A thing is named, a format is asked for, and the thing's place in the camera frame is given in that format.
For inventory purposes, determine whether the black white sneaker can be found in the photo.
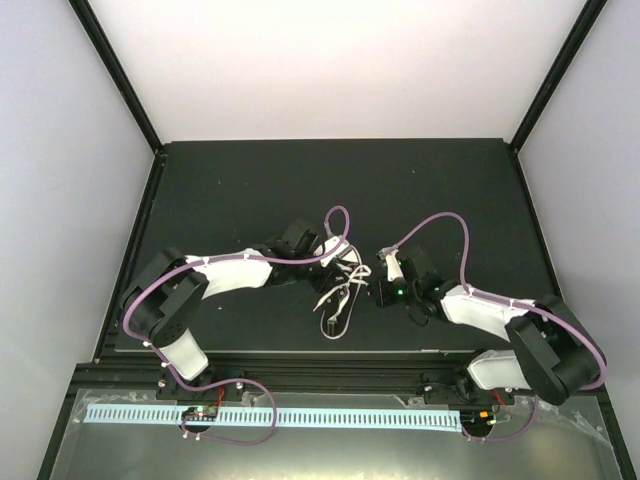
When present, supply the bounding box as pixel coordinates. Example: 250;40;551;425
315;246;371;341

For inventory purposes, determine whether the white shoelace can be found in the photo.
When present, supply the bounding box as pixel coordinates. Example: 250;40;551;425
313;262;372;322

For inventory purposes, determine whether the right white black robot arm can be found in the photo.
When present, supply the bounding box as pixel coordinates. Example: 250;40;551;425
369;247;605;405

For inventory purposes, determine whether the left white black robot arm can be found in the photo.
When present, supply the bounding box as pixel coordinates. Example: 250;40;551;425
121;220;358;399

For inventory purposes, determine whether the black table mat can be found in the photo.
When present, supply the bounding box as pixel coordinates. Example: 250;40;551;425
119;138;559;354

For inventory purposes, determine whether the right controller board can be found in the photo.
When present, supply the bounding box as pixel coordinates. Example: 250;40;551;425
461;410;502;426

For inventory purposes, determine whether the controller board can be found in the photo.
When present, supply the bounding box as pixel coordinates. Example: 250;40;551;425
461;410;502;426
181;406;218;421

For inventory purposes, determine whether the left controller board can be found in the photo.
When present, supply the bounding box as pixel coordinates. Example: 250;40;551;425
181;406;218;421

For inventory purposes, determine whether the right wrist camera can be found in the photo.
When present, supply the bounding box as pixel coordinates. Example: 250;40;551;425
377;246;405;283

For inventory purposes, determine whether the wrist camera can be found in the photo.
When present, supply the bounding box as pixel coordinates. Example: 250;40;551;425
377;246;405;283
314;236;352;267

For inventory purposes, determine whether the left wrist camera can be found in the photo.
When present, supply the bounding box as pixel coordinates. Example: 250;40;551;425
314;236;352;267

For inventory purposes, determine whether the black aluminium rail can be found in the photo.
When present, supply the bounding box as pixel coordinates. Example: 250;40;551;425
154;350;476;399

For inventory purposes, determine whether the white slotted cable duct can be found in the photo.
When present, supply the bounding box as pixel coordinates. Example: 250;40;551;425
83;404;462;433

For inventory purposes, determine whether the black right frame post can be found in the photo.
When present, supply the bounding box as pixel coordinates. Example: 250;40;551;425
510;0;608;154

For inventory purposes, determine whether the black frame post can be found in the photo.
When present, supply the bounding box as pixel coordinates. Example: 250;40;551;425
510;0;608;154
68;0;163;154

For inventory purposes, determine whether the black left frame post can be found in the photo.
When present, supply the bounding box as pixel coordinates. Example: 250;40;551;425
68;0;163;154

